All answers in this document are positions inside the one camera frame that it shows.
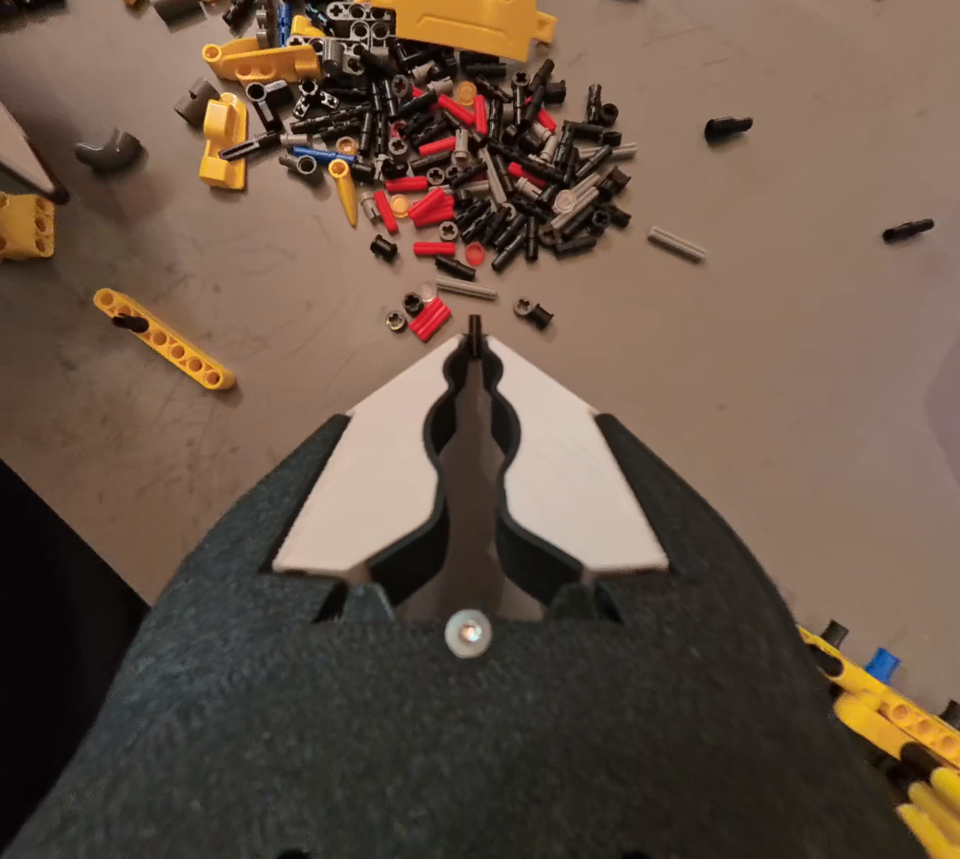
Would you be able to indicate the black stray pin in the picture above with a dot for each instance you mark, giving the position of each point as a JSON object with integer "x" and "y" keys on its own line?
{"x": 456, "y": 266}
{"x": 907, "y": 230}
{"x": 727, "y": 128}

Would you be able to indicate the yellow curved fairing piece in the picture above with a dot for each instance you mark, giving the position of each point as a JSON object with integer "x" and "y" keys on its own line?
{"x": 223, "y": 143}

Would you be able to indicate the yellow ribbed panel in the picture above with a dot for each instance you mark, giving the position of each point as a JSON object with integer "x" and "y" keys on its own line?
{"x": 465, "y": 4}

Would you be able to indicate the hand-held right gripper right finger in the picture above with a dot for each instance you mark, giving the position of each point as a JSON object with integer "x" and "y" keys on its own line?
{"x": 585, "y": 499}

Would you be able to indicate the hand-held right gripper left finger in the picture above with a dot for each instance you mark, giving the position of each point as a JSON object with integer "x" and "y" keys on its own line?
{"x": 360, "y": 499}

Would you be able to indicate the light grey axle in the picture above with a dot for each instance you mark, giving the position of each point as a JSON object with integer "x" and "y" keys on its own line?
{"x": 465, "y": 287}
{"x": 675, "y": 244}

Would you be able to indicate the blue short axle pin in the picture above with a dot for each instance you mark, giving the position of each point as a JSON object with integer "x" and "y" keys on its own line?
{"x": 322, "y": 155}

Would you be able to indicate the grey elbow pipe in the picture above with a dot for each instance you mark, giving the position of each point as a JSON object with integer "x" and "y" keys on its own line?
{"x": 109, "y": 150}

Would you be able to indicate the yellow black assembled model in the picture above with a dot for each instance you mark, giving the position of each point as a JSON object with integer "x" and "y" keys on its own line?
{"x": 900, "y": 713}

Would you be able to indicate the yellow angled liftarm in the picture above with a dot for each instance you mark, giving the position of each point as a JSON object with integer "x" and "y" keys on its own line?
{"x": 262, "y": 60}

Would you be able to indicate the yellow long perforated beam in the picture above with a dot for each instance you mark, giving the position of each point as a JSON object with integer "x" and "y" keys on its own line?
{"x": 166, "y": 343}

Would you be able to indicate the black round bush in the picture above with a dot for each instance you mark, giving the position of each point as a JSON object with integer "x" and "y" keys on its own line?
{"x": 412, "y": 302}
{"x": 395, "y": 320}
{"x": 382, "y": 248}

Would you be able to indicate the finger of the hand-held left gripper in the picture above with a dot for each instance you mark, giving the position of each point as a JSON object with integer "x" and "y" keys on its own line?
{"x": 26, "y": 150}

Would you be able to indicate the pile of black red pins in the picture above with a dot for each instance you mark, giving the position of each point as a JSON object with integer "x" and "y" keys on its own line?
{"x": 487, "y": 154}

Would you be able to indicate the transparent round stud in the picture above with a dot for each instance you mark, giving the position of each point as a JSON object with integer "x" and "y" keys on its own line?
{"x": 426, "y": 289}

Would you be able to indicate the black grey pin connector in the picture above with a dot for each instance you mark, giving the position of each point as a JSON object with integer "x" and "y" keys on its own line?
{"x": 532, "y": 311}

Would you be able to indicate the yellow pointed tooth piece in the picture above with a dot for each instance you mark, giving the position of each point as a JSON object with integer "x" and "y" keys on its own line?
{"x": 346, "y": 195}

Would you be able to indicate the yellow perforated block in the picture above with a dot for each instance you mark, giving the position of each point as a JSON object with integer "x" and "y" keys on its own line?
{"x": 22, "y": 229}

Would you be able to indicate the black plastic pin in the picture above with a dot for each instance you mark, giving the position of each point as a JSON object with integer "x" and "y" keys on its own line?
{"x": 474, "y": 334}
{"x": 131, "y": 323}

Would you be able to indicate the grey cylinder connector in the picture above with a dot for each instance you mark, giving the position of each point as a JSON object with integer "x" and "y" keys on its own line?
{"x": 196, "y": 100}

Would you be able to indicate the black thin link rod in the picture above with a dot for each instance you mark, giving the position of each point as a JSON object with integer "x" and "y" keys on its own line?
{"x": 251, "y": 144}

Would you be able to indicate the red pin pair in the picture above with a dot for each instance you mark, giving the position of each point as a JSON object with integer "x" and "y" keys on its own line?
{"x": 430, "y": 319}

